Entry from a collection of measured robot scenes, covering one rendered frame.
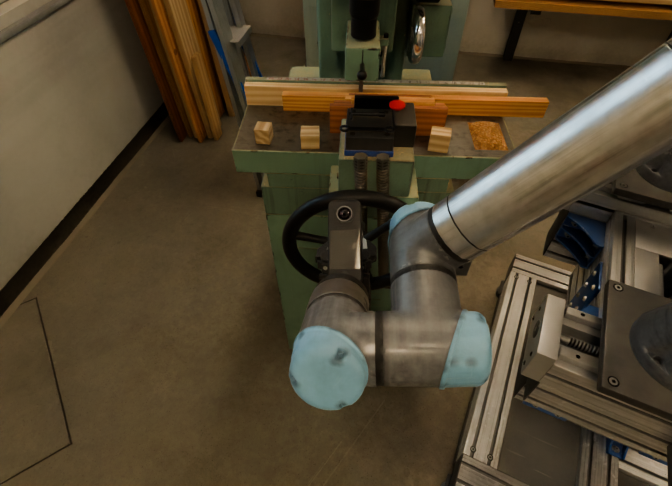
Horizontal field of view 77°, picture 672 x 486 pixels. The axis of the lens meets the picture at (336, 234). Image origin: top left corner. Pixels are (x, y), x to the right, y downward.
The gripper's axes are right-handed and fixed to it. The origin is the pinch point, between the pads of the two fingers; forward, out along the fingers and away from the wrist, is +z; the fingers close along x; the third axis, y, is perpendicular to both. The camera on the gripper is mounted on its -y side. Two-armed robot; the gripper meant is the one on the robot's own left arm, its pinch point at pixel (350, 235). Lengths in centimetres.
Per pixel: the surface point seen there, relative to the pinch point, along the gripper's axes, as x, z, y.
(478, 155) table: 25.4, 23.5, -8.9
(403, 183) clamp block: 9.5, 13.3, -5.7
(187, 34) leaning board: -88, 151, -53
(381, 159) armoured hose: 5.4, 8.9, -11.2
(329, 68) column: -8, 51, -29
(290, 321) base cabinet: -26, 54, 49
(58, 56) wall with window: -125, 107, -42
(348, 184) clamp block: -1.0, 13.0, -5.9
